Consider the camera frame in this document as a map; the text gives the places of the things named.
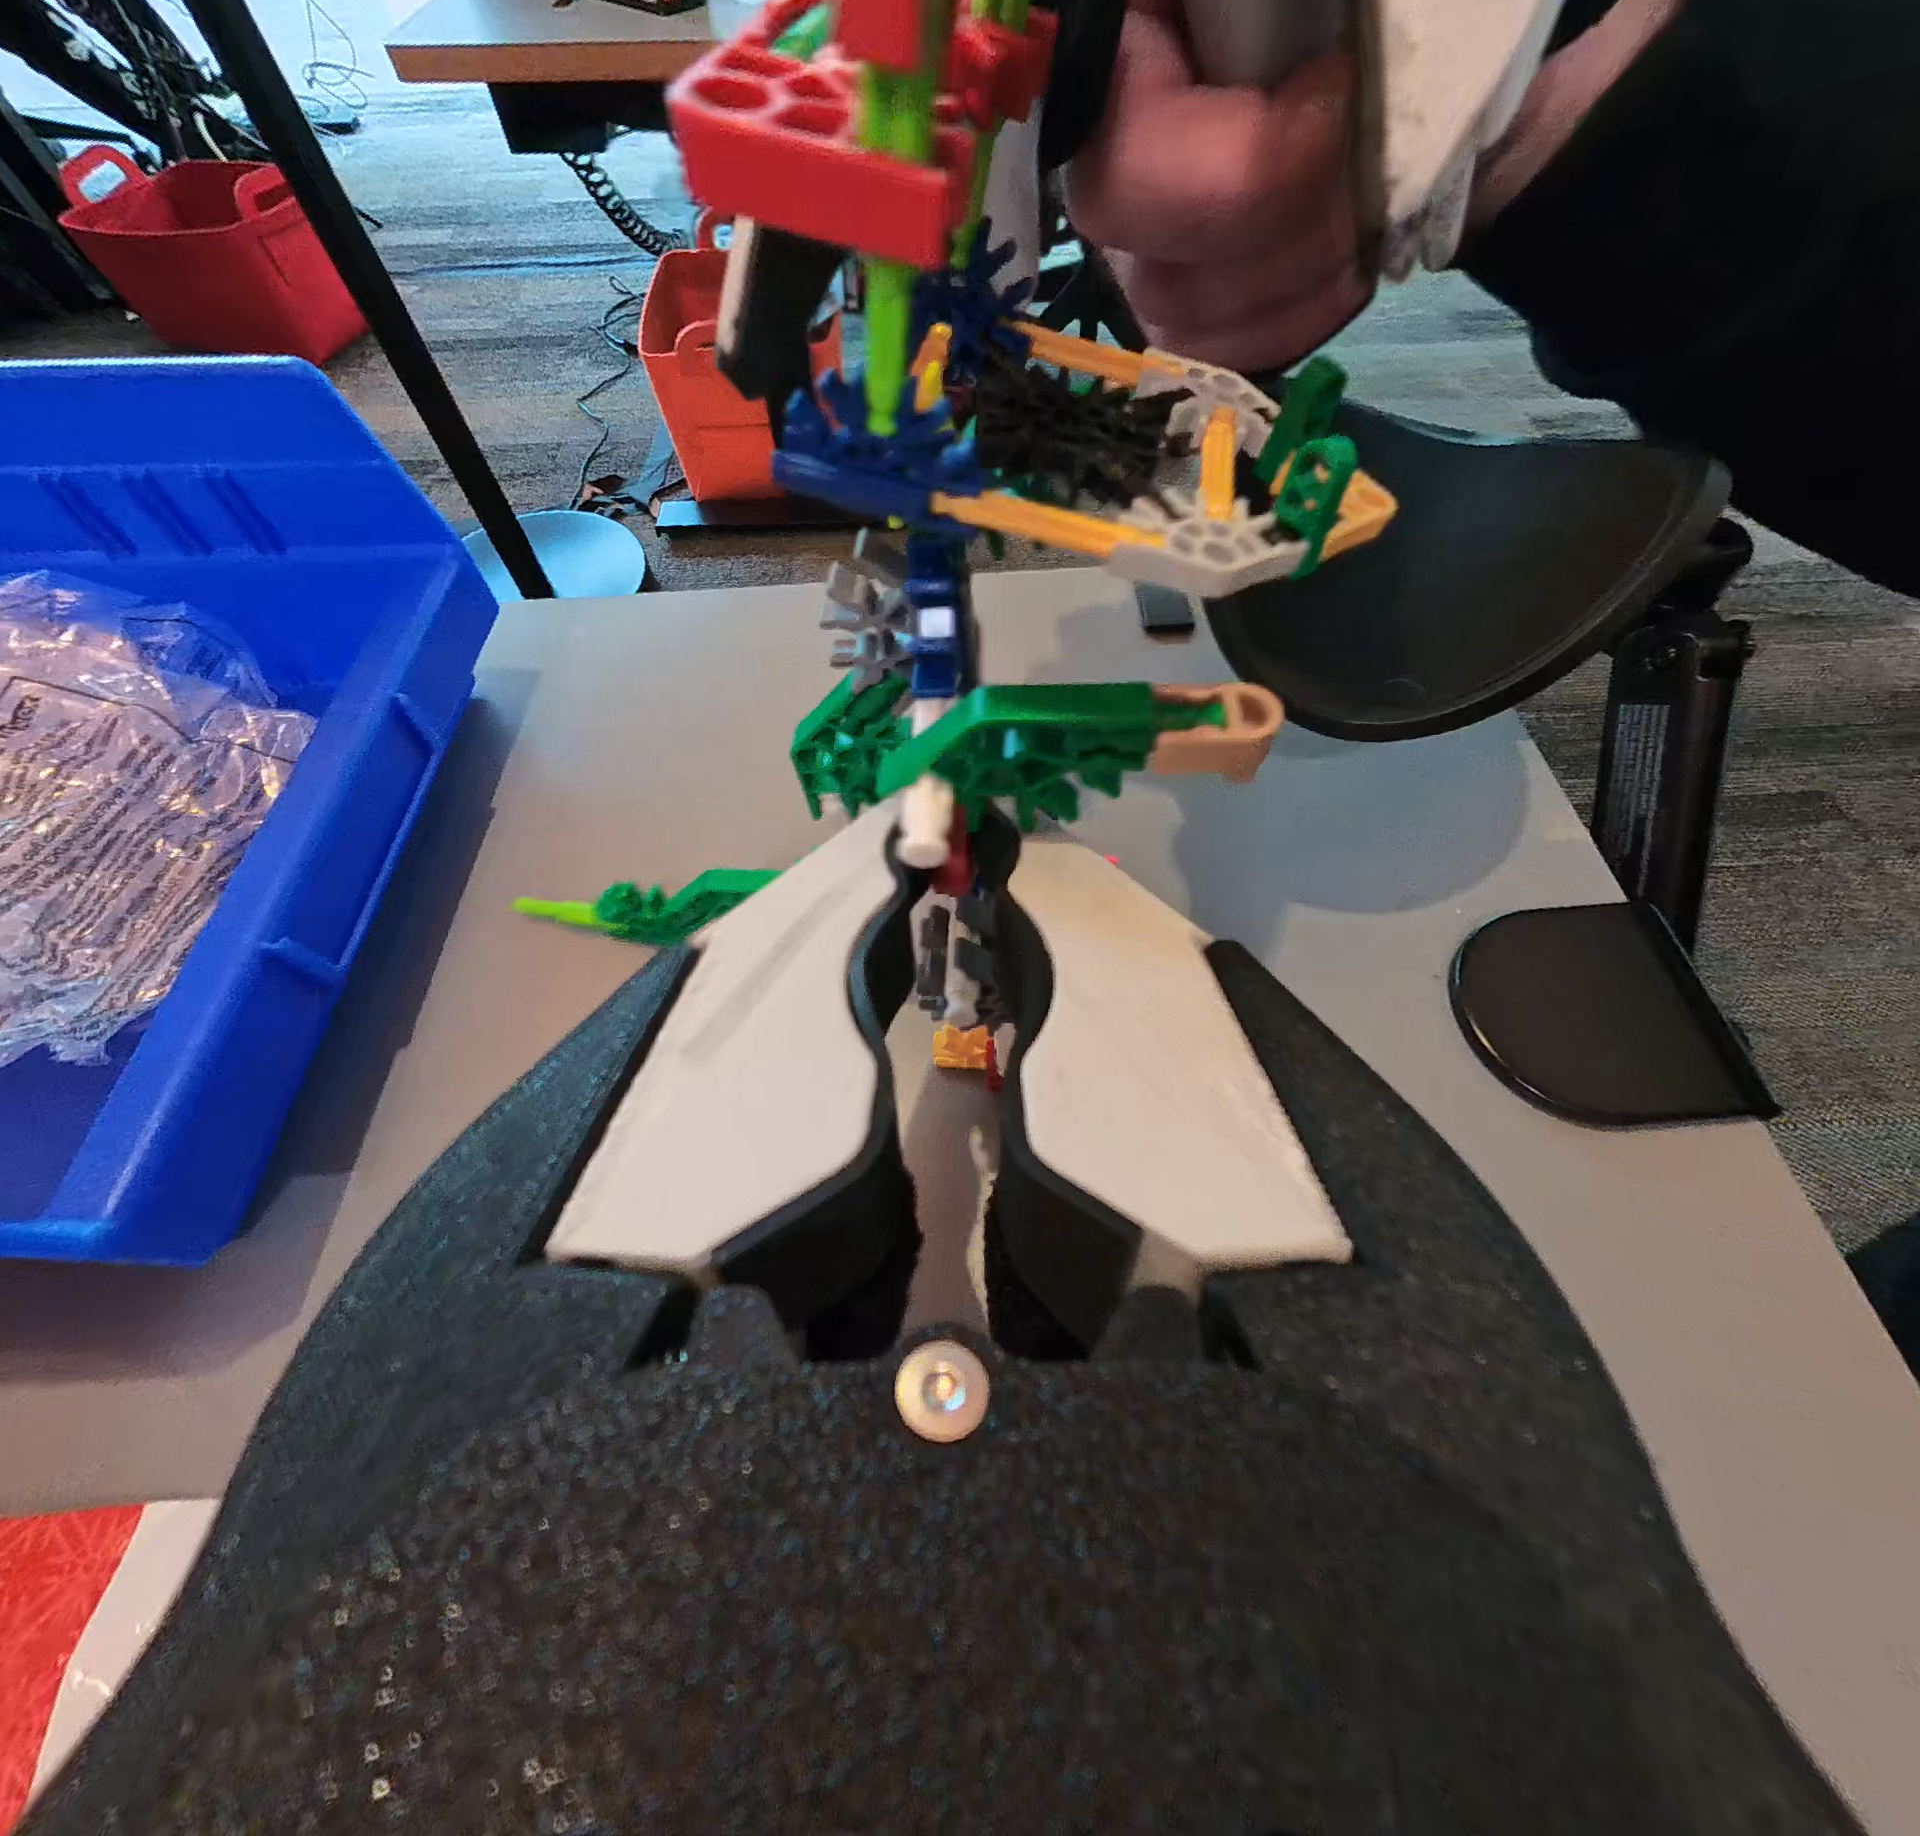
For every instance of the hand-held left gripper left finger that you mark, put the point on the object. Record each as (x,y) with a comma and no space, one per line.
(720,1101)

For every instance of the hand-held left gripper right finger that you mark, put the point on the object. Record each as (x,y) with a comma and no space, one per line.
(1170,1101)

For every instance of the red yellow toy assembly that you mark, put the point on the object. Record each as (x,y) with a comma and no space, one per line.
(965,1048)

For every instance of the small multicolour toy model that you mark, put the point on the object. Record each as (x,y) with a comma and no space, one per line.
(1050,727)

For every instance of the green clip connector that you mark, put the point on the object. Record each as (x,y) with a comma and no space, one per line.
(1329,495)

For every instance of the red toy model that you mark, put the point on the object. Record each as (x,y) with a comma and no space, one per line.
(810,170)

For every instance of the blue plastic bin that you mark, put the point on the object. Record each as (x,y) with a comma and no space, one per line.
(301,967)

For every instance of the small dark grey square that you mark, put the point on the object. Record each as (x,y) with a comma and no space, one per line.
(1166,611)

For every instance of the black clamp-on armrest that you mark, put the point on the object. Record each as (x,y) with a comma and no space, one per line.
(1471,590)

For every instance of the pale blue round base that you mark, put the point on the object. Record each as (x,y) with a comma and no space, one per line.
(578,555)

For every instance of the crumpled clear plastic bag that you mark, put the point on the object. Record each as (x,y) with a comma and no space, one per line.
(134,816)

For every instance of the orange plastic crate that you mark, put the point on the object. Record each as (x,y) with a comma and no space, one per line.
(704,410)

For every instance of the wooden side table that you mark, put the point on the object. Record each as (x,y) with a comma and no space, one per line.
(524,58)

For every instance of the red plastic tub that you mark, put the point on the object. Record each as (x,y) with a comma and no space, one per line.
(210,268)

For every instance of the black metal frame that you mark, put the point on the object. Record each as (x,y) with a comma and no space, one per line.
(74,37)

